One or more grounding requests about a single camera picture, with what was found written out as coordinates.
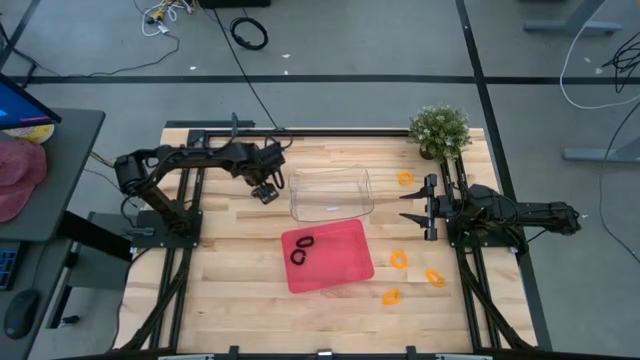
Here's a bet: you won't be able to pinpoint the grey desk foot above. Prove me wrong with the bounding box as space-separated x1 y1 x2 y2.
561 134 640 164
522 0 624 37

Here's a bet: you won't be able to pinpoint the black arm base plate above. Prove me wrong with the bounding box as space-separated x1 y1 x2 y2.
446 209 521 250
130 208 204 250

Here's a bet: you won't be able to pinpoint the white and yellow cable bundle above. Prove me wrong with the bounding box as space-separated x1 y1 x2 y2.
132 0 195 38

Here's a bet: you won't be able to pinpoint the clear plastic bin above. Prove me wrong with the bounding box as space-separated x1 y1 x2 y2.
287 164 376 224

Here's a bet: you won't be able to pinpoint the pink cap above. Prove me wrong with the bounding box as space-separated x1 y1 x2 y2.
0 138 49 224

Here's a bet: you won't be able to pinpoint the yellow round object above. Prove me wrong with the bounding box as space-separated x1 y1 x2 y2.
1 123 56 146

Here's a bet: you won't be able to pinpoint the computer monitor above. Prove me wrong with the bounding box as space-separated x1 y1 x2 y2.
0 72 63 132

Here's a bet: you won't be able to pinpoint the long black floor cable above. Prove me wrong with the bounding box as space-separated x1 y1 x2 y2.
212 7 279 129

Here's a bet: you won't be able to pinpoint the dark grey side desk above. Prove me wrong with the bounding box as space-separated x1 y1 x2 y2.
0 108 134 360

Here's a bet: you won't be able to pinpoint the black aluminium table frame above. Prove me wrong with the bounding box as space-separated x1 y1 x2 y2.
113 112 554 360

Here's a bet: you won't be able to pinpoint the potted green plant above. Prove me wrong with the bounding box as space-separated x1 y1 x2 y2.
407 103 473 164

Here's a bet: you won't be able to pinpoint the coiled black cable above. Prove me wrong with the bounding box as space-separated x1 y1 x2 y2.
229 16 270 52

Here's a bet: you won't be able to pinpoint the thin black floor cable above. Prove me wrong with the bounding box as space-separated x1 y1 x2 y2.
0 19 181 80

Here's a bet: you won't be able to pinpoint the black keyboard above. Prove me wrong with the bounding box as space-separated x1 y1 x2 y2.
0 240 22 293

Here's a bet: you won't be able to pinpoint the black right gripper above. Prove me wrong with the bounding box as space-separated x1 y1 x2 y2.
398 173 454 243

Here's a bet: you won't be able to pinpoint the yellow and black wires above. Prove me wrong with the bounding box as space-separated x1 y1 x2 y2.
82 150 131 201

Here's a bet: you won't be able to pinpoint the curved black floor cable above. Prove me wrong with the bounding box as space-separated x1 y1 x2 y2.
597 99 640 265

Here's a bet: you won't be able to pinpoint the black computer mouse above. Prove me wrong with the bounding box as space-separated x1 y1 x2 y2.
3 288 42 341

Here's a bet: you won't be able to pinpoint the black box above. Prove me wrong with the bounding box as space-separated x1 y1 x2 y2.
198 0 273 10

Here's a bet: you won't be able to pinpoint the white floor cable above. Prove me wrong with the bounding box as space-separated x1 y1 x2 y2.
558 22 640 111

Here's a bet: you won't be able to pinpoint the tangled black cables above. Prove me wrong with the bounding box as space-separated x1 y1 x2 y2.
601 30 640 95

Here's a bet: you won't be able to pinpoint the pink translucent plastic bin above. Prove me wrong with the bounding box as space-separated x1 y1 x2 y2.
279 218 376 295

